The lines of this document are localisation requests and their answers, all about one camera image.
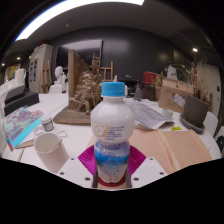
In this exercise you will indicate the red box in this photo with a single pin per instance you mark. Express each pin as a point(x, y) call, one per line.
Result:
point(150, 77)

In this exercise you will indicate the white ceramic mug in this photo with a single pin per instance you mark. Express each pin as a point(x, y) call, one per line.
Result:
point(53, 158)

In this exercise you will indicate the wooden easel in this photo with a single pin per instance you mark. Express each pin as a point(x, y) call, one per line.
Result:
point(46, 78)
point(106, 71)

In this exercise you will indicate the wooden branch sculpture on board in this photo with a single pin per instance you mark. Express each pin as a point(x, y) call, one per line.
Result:
point(87, 90)

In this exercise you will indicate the beige cloth table mat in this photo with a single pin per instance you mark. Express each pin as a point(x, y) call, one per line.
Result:
point(173, 146)

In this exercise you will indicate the long ceiling light strip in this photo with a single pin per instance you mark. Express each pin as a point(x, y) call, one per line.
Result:
point(80, 11)

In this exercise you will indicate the small paint jar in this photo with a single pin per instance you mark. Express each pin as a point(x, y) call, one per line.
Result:
point(47, 124)

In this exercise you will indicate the dark round plant saucer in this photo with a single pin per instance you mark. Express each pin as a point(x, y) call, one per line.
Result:
point(190, 128)

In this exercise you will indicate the grey printed newspaper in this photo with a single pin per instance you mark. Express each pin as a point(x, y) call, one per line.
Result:
point(146, 115)

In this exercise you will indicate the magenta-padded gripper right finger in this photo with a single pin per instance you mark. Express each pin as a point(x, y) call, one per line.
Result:
point(136, 161)

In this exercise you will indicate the small black box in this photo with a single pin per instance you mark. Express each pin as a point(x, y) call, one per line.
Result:
point(15, 93)

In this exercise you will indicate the cardboard box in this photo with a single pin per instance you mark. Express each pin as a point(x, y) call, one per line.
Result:
point(171, 93)

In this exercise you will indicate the small yellow object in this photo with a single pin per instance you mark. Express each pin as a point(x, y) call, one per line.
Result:
point(176, 128)

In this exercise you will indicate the white shelf cabinet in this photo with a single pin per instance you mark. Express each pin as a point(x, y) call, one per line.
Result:
point(36, 66)

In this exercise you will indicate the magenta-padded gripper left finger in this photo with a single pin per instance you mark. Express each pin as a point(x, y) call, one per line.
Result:
point(86, 161)

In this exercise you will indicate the round ceiling spotlights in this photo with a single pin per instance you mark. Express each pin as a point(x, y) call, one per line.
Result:
point(195, 49)

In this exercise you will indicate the black backpack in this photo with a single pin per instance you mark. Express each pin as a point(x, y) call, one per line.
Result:
point(220, 144)

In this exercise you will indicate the small white cup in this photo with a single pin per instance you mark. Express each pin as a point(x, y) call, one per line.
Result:
point(167, 114)

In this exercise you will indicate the clear glass pitcher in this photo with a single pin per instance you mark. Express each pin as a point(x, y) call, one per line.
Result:
point(138, 93)

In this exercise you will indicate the white plastic chair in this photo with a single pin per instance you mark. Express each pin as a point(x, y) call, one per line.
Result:
point(210, 121)
point(55, 89)

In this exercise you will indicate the white bottle with blue cap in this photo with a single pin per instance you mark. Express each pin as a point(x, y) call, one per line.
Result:
point(112, 121)

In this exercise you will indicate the white plaster bust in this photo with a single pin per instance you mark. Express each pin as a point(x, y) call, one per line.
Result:
point(59, 74)
point(64, 81)

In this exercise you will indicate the white plaster statue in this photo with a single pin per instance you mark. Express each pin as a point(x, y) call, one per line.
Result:
point(172, 72)

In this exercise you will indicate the thin wooden stick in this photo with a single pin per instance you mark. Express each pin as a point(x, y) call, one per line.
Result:
point(21, 155)

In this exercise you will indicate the black wall screen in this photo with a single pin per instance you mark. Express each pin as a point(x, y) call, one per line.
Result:
point(85, 51)

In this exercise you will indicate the flat wooden slat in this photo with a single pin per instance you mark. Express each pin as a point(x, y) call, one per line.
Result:
point(25, 144)

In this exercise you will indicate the thin wooden brush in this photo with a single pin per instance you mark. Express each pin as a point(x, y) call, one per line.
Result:
point(58, 145)

